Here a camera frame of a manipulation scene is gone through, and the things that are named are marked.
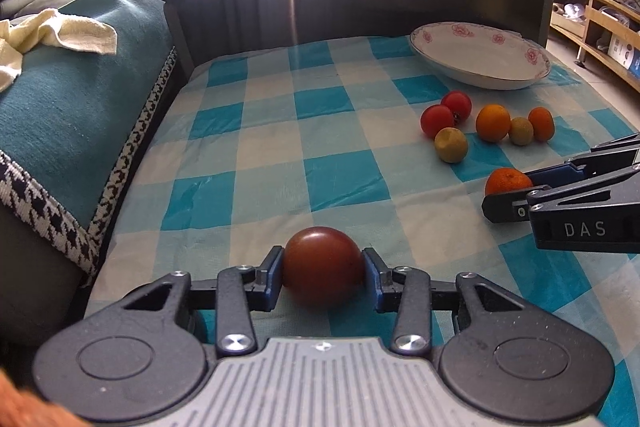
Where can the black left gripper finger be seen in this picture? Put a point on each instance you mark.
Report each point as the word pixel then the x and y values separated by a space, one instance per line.
pixel 407 293
pixel 241 290

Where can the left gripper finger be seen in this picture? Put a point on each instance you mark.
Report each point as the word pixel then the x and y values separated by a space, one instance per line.
pixel 557 175
pixel 509 206

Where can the small orange mandarin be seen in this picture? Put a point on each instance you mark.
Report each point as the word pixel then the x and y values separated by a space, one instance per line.
pixel 504 180

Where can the yellow-green lime back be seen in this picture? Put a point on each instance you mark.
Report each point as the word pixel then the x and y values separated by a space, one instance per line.
pixel 521 132

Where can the yellow-green lime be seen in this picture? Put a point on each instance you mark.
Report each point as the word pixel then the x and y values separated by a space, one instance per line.
pixel 451 145
pixel 521 132

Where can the small orange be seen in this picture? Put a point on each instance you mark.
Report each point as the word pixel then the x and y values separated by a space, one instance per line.
pixel 542 122

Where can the large orange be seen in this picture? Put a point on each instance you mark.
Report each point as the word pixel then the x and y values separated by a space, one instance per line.
pixel 493 123

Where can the dark red tomato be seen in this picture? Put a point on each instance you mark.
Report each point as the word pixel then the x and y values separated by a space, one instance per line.
pixel 322 267

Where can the yellow-green lime front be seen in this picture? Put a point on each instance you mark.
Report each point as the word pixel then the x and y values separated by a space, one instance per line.
pixel 451 145

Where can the white floral ceramic bowl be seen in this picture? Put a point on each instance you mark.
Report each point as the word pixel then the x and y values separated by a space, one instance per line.
pixel 481 56

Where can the blue white box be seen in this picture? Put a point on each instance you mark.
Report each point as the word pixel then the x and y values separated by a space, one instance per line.
pixel 625 54

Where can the blue white checkered tablecloth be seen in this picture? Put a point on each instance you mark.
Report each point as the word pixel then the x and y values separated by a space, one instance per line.
pixel 259 146

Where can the wooden TV stand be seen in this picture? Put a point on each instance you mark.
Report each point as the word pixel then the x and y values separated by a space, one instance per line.
pixel 590 24

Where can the teal sofa cover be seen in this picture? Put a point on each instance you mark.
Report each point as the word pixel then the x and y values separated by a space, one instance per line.
pixel 73 121

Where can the cream towel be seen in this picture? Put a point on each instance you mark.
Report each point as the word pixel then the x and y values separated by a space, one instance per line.
pixel 51 28

